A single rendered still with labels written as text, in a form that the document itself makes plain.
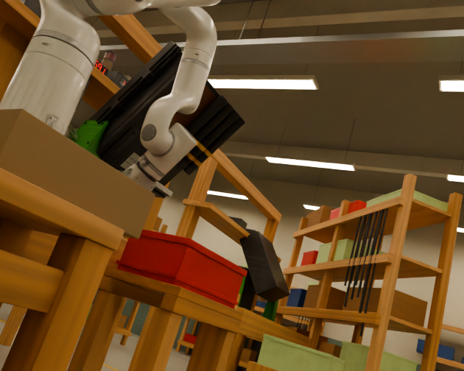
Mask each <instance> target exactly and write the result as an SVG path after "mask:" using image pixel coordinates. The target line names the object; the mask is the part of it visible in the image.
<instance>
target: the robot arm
mask: <svg viewBox="0 0 464 371"><path fill-rule="evenodd" d="M39 1H40V4H41V21H40V23H39V25H38V27H37V29H36V30H35V33H34V35H33V36H32V39H31V41H30V42H29V45H28V47H27V50H26V51H25V53H24V56H23V57H22V59H21V62H20V63H19V65H18V67H17V69H16V71H15V74H14V76H13V78H12V80H11V82H10V84H9V86H8V88H7V90H6V92H5V94H4V96H3V98H2V100H1V102H0V110H2V109H21V108H23V109H24V110H25V111H27V112H28V113H30V114H32V115H33V116H35V117H36V118H38V119H40V120H41V121H42V122H44V123H45V124H48V125H49V126H50V127H52V128H53V129H55V130H57V131H58V132H59V133H61V134H63V135H65V134H66V131H67V129H68V126H69V124H70V122H71V119H72V117H73V115H74V112H75V110H76V108H77V105H78V103H79V101H80V98H81V96H82V93H83V91H84V89H85V87H86V84H87V82H88V79H89V77H90V75H91V72H92V71H93V68H94V65H95V63H96V60H97V58H98V56H99V50H100V39H99V36H98V34H97V32H96V30H95V29H94V28H93V27H92V26H91V25H90V24H89V23H87V22H86V21H84V19H85V18H86V17H88V16H90V15H129V14H133V13H137V12H140V11H142V10H143V9H145V8H158V9H159V10H160V11H161V12H162V13H163V14H164V15H165V16H166V17H167V18H168V19H170V20H171V21H172V22H174V23H175V24H176V25H178V26H179V27H180V28H181V29H182V30H183V31H184V33H185V34H186V45H185V48H184V50H183V54H182V57H181V60H180V65H179V67H178V70H177V74H176V77H175V81H174V85H173V87H172V92H171V93H170V94H169V95H167V96H164V97H161V98H160V99H157V100H156V101H155V102H153V103H152V105H151V106H150V108H149V110H148V111H147V114H146V116H145V119H144V123H143V125H142V128H141V134H140V140H141V144H142V145H143V147H144V148H146V149H147V151H146V152H145V153H144V154H143V155H142V156H141V157H140V158H139V159H138V161H139V162H140V163H139V162H137V163H134V164H133V165H132V166H130V167H129V168H127V169H126V170H124V171H123V172H122V174H124V175H126V176H127V177H129V178H130V179H131V180H134V181H135V182H137V183H138V184H139V185H141V186H143V187H144V188H146V189H147V190H149V191H152V190H153V189H154V187H155V186H156V184H157V183H158V182H157V180H160V179H161V178H163V177H164V176H165V174H167V173H168V172H169V171H170V170H171V169H172V168H173V167H174V166H175V165H176V164H177V163H178V162H179V161H180V160H181V159H182V158H183V157H185V156H186V155H187V154H188V153H189V152H190V151H191V150H192V149H193V148H194V147H195V146H196V145H197V142H196V140H195V138H194V137H193V136H192V134H191V133H190V132H189V131H188V130H187V129H186V128H185V127H184V126H182V125H181V124H179V123H175V124H174V125H173V126H172V127H171V128H170V129H169V125H170V123H171V120H172V118H173V116H174V114H175V113H176V112H179V113H182V114H186V115H188V114H192V113H193V112H194V111H195V110H196V109H197V108H198V106H199V104H200V100H201V97H202V95H203V90H204V87H205V83H206V80H207V78H208V73H209V71H210V67H211V63H212V60H213V57H214V53H215V50H216V46H217V31H216V28H215V26H214V22H213V20H212V19H211V16H210V15H209V14H208V13H207V12H206V11H205V10H204V9H202V8H201V7H203V6H212V5H215V4H218V3H219V2H220V1H221V0H39Z"/></svg>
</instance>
